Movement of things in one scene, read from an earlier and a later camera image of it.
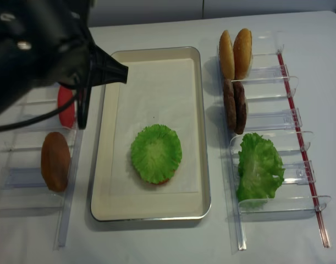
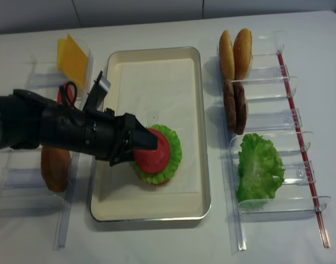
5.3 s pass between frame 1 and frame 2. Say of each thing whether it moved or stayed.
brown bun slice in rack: stayed
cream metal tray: stayed
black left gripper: moved
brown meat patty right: stayed
